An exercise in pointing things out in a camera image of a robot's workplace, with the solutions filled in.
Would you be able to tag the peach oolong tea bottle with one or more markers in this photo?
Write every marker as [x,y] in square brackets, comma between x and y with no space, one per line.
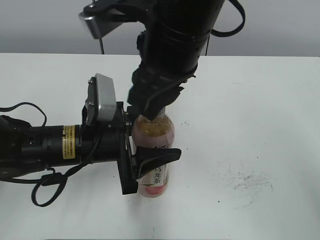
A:
[156,133]

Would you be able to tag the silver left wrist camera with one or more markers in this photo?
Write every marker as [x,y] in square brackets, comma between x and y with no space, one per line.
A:
[101,101]

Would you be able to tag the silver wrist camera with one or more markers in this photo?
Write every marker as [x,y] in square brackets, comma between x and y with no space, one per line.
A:
[103,16]
[101,101]

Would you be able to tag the grey bottle cap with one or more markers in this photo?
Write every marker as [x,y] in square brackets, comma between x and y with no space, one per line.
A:
[161,113]

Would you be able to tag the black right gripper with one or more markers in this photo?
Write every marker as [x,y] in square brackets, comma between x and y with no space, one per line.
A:
[155,87]

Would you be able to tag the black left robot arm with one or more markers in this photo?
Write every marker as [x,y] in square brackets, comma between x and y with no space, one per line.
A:
[26,149]

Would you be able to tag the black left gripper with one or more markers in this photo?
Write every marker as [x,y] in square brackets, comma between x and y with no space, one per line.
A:
[106,141]

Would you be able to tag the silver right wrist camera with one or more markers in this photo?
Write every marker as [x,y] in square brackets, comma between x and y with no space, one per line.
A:
[103,16]

